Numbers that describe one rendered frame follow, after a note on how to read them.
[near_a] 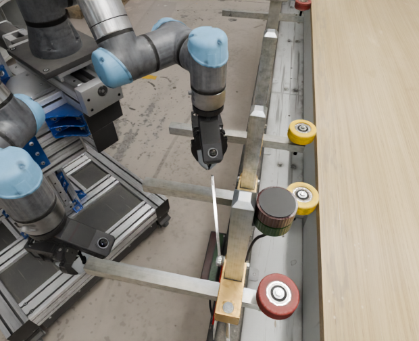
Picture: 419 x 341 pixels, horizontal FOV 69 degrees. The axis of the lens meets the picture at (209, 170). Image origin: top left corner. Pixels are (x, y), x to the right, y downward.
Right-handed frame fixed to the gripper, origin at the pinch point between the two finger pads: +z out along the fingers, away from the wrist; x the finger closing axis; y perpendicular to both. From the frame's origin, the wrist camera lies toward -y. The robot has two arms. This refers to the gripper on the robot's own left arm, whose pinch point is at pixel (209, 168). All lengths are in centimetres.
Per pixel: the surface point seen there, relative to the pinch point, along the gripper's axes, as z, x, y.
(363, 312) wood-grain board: -1.6, -22.9, -40.7
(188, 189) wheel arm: 3.5, 6.1, -3.7
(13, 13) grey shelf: 70, 153, 289
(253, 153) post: -10.6, -9.5, -6.2
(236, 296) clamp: 1.6, -0.6, -33.2
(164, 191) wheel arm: 5.0, 12.5, -2.4
